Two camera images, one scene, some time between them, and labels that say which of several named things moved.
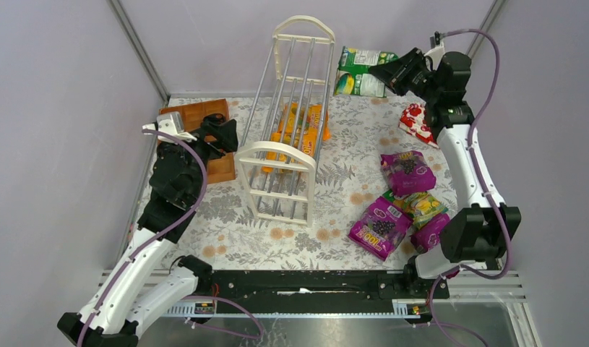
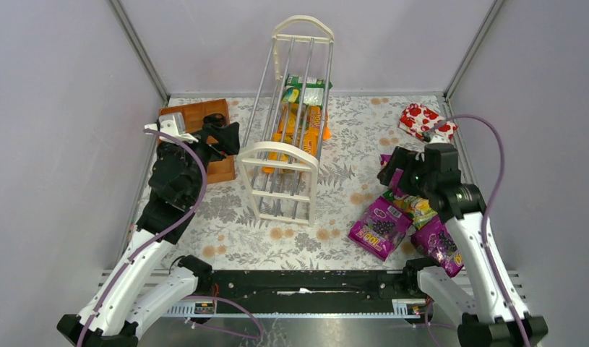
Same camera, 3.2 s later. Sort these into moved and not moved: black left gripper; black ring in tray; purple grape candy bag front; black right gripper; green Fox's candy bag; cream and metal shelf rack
Moved: black right gripper; green Fox's candy bag
Not moved: cream and metal shelf rack; purple grape candy bag front; black left gripper; black ring in tray
